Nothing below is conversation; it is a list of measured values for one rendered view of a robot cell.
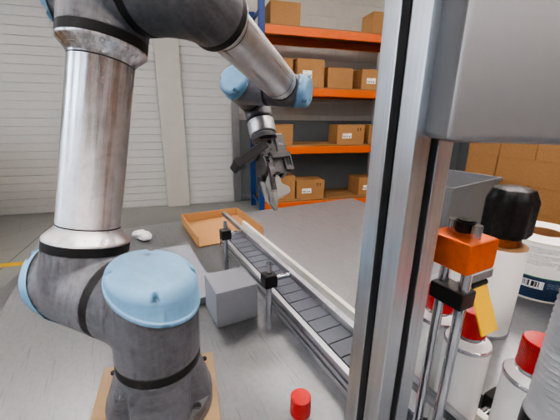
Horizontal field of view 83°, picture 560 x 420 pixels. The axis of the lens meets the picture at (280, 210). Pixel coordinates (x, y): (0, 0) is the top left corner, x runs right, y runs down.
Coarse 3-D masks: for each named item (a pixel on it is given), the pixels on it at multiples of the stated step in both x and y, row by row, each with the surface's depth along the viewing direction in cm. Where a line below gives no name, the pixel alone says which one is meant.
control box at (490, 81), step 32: (448, 0) 20; (480, 0) 17; (512, 0) 17; (544, 0) 17; (448, 32) 19; (480, 32) 17; (512, 32) 17; (544, 32) 17; (448, 64) 19; (480, 64) 18; (512, 64) 18; (544, 64) 17; (448, 96) 19; (480, 96) 18; (512, 96) 18; (544, 96) 18; (448, 128) 19; (480, 128) 19; (512, 128) 19; (544, 128) 18
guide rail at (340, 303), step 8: (248, 224) 114; (256, 232) 107; (264, 240) 101; (272, 248) 96; (280, 256) 92; (288, 256) 90; (288, 264) 88; (296, 264) 85; (304, 272) 81; (312, 280) 77; (320, 288) 75; (328, 288) 73; (328, 296) 72; (336, 296) 70; (336, 304) 70; (344, 304) 67; (344, 312) 67; (352, 312) 65; (352, 320) 65; (480, 416) 43
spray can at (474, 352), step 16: (464, 320) 37; (464, 336) 37; (480, 336) 37; (464, 352) 37; (480, 352) 36; (464, 368) 37; (480, 368) 37; (464, 384) 38; (480, 384) 38; (448, 400) 39; (464, 400) 38; (464, 416) 39
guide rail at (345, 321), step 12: (228, 216) 108; (240, 228) 97; (252, 240) 89; (264, 252) 83; (276, 264) 77; (300, 276) 69; (312, 288) 64; (324, 300) 60; (336, 312) 57; (348, 324) 54; (432, 396) 40
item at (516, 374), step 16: (528, 336) 33; (528, 352) 32; (512, 368) 34; (528, 368) 32; (512, 384) 33; (528, 384) 32; (496, 400) 35; (512, 400) 33; (496, 416) 35; (512, 416) 33
